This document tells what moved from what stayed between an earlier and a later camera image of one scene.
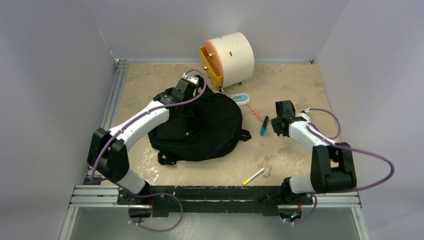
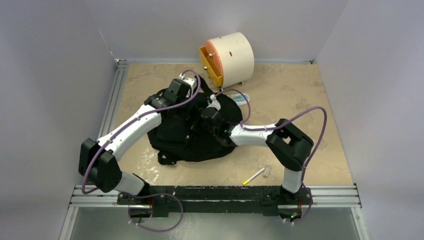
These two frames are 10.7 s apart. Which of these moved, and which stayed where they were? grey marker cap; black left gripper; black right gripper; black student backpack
Moved: black right gripper
Stayed: grey marker cap; black left gripper; black student backpack
